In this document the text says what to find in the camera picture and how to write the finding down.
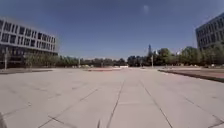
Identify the dark low planting bed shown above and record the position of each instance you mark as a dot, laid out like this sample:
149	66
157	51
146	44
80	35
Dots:
23	70

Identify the row of dark green trees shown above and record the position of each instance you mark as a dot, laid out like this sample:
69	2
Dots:
166	56

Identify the pointed dark tower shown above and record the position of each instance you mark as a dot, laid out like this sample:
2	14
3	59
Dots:
149	50

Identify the row of small pale trees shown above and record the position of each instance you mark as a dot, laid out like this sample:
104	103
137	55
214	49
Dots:
46	60

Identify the pale stone slab plaza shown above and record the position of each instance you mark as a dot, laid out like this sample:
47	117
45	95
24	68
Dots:
133	96

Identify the grey multi-storey building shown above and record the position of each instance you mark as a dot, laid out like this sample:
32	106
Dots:
211	31

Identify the white multi-storey building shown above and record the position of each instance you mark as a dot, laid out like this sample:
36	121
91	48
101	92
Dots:
23	38

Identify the brown raised planting bed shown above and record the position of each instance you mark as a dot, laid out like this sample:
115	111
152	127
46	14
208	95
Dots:
203	73

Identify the low reddish planting bed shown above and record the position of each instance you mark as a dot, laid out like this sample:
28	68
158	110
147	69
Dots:
103	69

